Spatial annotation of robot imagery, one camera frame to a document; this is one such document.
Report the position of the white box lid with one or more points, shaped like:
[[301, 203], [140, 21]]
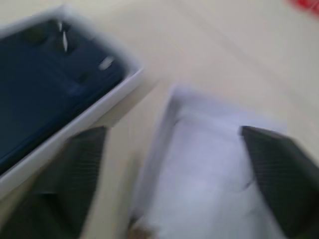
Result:
[[199, 161]]

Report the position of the dark blue smartphone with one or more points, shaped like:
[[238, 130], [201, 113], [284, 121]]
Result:
[[37, 99]]

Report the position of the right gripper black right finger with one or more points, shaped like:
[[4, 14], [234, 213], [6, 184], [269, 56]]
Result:
[[289, 184]]

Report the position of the red object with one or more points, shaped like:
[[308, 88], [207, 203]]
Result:
[[307, 5]]

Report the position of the white moulded packaging tray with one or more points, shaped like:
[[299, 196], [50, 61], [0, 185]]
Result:
[[82, 124]]

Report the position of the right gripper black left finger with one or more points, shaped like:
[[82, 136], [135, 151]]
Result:
[[62, 186]]

